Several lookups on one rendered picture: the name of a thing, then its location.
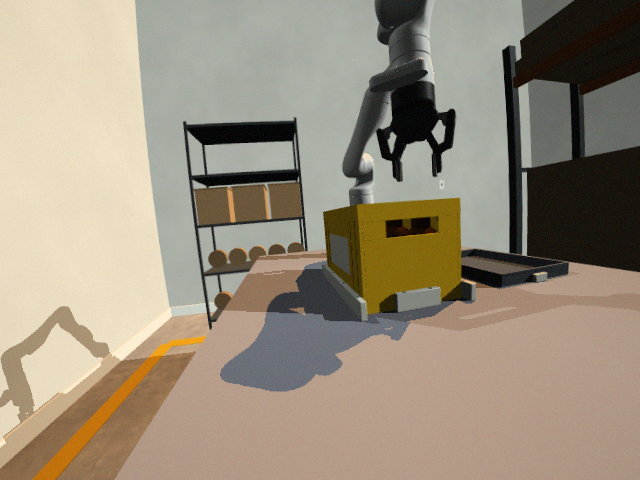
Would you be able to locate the yellow crate with dividers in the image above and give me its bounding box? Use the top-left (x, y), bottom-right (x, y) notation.
top-left (323, 198), bottom-right (462, 315)

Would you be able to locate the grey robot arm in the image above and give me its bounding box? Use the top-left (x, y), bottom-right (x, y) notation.
top-left (342, 0), bottom-right (435, 206)

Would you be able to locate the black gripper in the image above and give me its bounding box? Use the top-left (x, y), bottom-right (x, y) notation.
top-left (376, 81), bottom-right (456, 182)

